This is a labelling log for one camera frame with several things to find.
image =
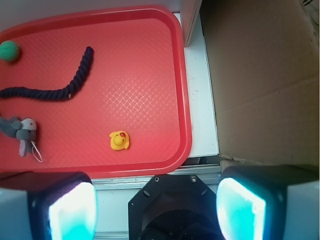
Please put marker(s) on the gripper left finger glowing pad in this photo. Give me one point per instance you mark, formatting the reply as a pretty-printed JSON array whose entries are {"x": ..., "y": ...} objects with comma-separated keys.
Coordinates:
[{"x": 47, "y": 206}]

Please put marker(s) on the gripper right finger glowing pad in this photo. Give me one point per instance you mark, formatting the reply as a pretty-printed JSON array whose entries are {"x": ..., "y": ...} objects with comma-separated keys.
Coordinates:
[{"x": 269, "y": 202}]

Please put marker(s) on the green knitted ball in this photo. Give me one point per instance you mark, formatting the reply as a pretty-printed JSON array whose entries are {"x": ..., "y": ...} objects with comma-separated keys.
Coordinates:
[{"x": 9, "y": 51}]

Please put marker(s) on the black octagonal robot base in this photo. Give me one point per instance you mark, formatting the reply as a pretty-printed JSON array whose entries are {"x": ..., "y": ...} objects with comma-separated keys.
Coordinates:
[{"x": 174, "y": 207}]

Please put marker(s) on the grey plush mouse toy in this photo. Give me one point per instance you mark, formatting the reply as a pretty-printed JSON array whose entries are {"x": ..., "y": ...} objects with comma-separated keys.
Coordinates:
[{"x": 25, "y": 131}]

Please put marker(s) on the yellow rubber duck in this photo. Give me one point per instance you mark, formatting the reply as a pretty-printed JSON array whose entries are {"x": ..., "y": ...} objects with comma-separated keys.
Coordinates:
[{"x": 119, "y": 140}]

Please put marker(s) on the red plastic tray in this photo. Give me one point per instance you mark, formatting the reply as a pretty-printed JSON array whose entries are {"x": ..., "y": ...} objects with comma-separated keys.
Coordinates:
[{"x": 137, "y": 83}]

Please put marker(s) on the brown cardboard panel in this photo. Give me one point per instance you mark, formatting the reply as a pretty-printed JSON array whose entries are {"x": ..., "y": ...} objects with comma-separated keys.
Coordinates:
[{"x": 264, "y": 61}]

